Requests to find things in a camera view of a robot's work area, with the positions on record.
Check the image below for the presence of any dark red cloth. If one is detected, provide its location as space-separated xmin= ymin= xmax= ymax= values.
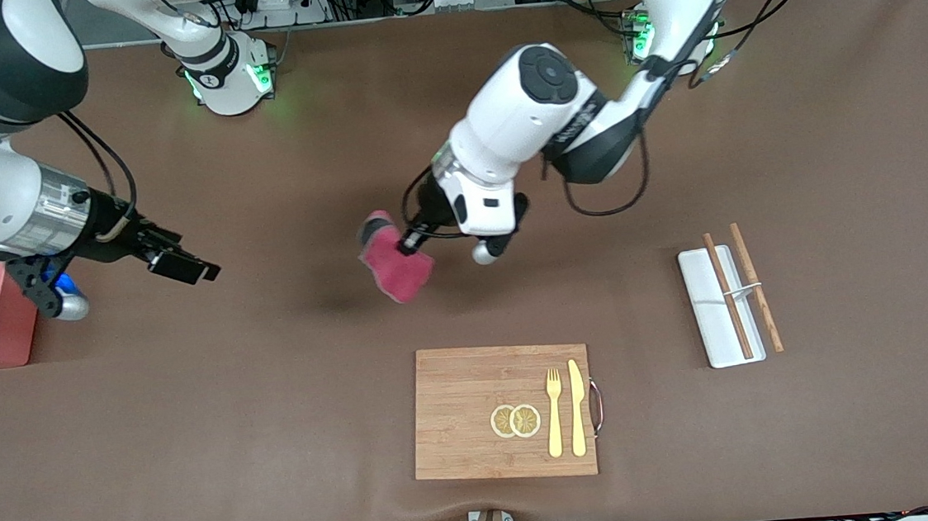
xmin=354 ymin=207 xmax=438 ymax=307

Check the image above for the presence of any wooden cutting board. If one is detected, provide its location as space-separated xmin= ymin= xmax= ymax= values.
xmin=405 ymin=335 xmax=610 ymax=490

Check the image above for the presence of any lemon slice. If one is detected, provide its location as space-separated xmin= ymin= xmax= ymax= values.
xmin=509 ymin=403 xmax=543 ymax=440
xmin=490 ymin=404 xmax=520 ymax=439

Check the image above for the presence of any golden fork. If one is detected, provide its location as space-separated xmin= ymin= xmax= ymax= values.
xmin=543 ymin=368 xmax=568 ymax=459

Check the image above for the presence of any golden knife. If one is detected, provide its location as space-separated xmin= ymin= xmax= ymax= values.
xmin=566 ymin=358 xmax=589 ymax=458

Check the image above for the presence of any white power strip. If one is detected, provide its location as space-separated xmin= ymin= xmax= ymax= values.
xmin=232 ymin=0 xmax=330 ymax=31

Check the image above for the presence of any white rectangular tray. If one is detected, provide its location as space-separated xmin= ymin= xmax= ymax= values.
xmin=677 ymin=243 xmax=768 ymax=372

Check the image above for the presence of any brown wooden chopstick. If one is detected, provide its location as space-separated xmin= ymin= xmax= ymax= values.
xmin=730 ymin=220 xmax=785 ymax=356
xmin=703 ymin=230 xmax=755 ymax=362

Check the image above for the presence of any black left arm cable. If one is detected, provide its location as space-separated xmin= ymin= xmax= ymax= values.
xmin=386 ymin=0 xmax=837 ymax=243

